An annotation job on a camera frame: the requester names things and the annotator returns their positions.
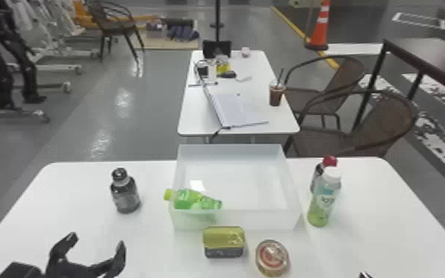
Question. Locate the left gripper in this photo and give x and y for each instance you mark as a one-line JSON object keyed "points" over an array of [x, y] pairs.
{"points": [[75, 271]]}

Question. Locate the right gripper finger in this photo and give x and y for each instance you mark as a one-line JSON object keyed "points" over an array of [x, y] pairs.
{"points": [[365, 275]]}

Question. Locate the black bottle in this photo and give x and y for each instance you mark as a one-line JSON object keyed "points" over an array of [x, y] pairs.
{"points": [[124, 193]]}

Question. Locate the pale green bottle white cap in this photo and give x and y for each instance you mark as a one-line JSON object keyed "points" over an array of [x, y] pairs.
{"points": [[322, 200]]}

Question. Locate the red round can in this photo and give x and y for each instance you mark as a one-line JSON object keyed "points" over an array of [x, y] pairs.
{"points": [[271, 257]]}

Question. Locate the dark bottle red cap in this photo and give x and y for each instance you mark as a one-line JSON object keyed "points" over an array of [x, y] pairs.
{"points": [[324, 163]]}

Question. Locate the yellow can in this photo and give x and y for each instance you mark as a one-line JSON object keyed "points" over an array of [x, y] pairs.
{"points": [[223, 240]]}

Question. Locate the brown wicker chair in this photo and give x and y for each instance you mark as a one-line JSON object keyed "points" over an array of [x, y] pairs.
{"points": [[112, 21], [339, 83], [377, 124]]}

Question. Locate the clear box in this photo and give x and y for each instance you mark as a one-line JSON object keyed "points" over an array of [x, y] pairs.
{"points": [[238, 186]]}

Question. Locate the brown drink cup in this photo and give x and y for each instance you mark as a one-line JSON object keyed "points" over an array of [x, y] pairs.
{"points": [[276, 94]]}

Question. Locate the white open notebook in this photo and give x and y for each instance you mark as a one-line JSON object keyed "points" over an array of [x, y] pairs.
{"points": [[232, 108]]}

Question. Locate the dark brown side table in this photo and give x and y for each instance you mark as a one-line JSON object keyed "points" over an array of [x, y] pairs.
{"points": [[436, 58]]}

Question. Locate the yellow jar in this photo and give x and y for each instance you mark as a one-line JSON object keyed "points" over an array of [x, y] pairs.
{"points": [[222, 65]]}

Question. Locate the white side table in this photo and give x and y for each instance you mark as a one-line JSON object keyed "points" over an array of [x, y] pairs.
{"points": [[253, 70]]}

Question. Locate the orange traffic cone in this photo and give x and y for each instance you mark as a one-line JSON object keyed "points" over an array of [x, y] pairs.
{"points": [[319, 29]]}

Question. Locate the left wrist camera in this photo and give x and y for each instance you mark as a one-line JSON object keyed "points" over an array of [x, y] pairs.
{"points": [[17, 271]]}

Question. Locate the black post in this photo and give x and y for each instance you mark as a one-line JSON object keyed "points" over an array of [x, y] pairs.
{"points": [[217, 19]]}

